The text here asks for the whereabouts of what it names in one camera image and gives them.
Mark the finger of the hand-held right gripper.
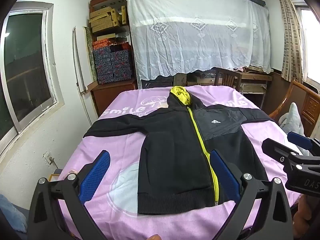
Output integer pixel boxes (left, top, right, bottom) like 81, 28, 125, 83
287, 131, 320, 155
262, 138, 310, 172

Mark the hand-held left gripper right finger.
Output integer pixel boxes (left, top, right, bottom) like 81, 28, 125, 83
211, 149, 293, 240

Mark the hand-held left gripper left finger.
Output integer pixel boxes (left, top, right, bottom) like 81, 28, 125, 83
28, 150, 112, 240

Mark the black hooded zip jacket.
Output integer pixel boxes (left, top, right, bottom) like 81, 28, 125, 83
84, 86, 275, 215

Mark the person's right forearm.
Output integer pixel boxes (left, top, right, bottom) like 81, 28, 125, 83
293, 194, 320, 240

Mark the grey plush shark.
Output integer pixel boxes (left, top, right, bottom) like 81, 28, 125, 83
278, 102, 306, 155

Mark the purple printed blanket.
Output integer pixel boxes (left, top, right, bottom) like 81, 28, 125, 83
54, 84, 304, 240

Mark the carved wooden armchair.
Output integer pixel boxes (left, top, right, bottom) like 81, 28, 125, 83
269, 79, 320, 138

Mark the wooden side table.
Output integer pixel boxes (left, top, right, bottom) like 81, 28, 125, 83
237, 70, 273, 109

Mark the dark wooden chair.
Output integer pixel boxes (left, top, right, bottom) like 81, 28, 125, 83
214, 67, 242, 90

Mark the blue cloth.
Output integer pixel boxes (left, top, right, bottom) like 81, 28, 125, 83
0, 194, 28, 235

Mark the bright window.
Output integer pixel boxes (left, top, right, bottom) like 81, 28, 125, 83
295, 4, 320, 88

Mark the checked curtain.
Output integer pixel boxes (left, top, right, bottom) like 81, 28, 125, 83
273, 0, 305, 83

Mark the covered storage rack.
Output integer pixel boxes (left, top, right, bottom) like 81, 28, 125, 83
130, 0, 273, 90

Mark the stack of floral boxes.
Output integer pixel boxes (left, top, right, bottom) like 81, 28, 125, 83
93, 44, 132, 85

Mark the white board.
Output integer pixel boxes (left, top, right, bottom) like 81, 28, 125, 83
72, 26, 95, 94

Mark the green patterned roll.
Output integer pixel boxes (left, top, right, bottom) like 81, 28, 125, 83
86, 26, 97, 83

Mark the dark sliding window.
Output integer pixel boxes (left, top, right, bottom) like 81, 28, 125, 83
0, 2, 65, 157

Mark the red orange box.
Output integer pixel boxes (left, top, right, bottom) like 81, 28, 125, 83
92, 39, 112, 50

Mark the wooden shelf unit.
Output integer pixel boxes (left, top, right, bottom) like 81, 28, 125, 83
89, 0, 138, 90

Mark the white lace cloth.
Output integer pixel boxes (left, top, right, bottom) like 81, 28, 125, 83
122, 0, 272, 80

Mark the dark flat box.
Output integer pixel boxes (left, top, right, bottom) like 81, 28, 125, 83
244, 0, 266, 7

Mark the gold patterned box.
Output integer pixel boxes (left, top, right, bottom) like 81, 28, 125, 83
117, 5, 129, 26
89, 7, 120, 22
91, 17, 121, 33

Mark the wall socket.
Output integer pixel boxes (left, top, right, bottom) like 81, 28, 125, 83
43, 151, 56, 167

